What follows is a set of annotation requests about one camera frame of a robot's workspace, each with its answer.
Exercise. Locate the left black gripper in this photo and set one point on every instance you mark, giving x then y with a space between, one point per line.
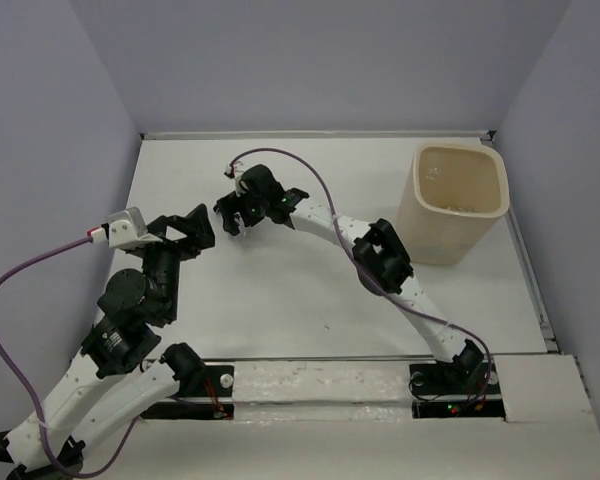
197 223

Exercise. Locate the metal table rail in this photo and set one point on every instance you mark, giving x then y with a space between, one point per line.
482 135

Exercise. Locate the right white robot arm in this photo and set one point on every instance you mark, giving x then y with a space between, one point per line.
381 261

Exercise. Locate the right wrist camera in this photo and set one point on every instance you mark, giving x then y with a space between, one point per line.
234 172

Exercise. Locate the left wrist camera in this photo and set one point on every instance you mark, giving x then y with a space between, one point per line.
124 230

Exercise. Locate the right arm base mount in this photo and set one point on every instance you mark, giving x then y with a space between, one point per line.
434 397

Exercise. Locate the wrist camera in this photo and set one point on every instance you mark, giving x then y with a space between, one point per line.
124 230
234 172

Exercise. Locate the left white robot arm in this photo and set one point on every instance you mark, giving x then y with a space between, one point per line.
80 411

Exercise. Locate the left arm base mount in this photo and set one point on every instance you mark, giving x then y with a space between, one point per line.
211 399

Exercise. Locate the beige plastic bin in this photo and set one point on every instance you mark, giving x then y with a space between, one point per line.
453 196

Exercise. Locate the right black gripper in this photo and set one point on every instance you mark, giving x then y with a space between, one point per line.
230 205

